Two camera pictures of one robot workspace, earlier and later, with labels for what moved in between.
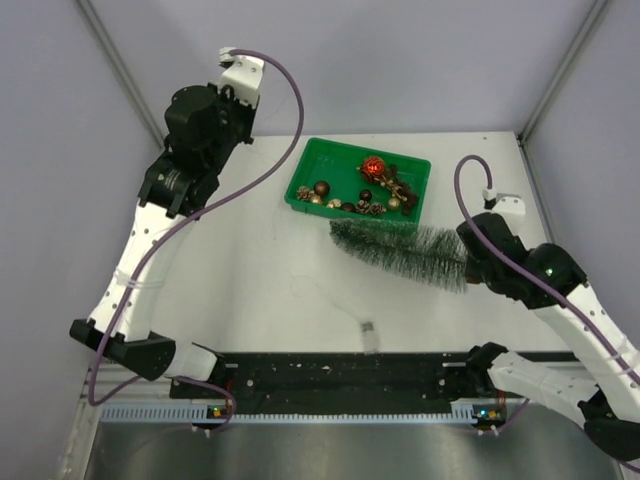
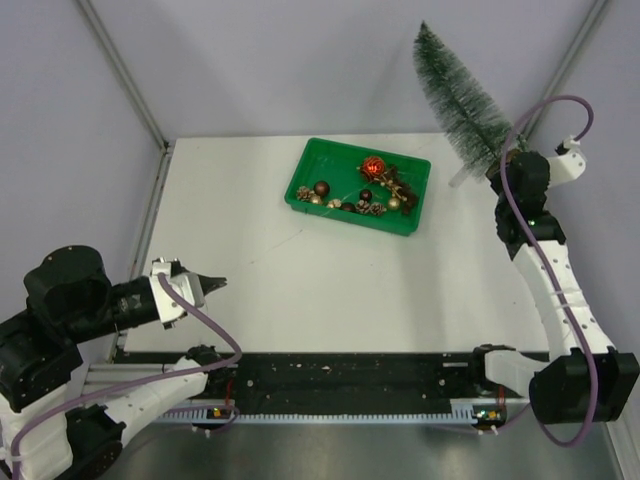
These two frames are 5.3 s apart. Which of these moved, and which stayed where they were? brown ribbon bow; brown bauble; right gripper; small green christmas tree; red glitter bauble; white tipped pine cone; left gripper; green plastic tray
Moved: right gripper; small green christmas tree; left gripper
Stayed: brown bauble; white tipped pine cone; green plastic tray; red glitter bauble; brown ribbon bow
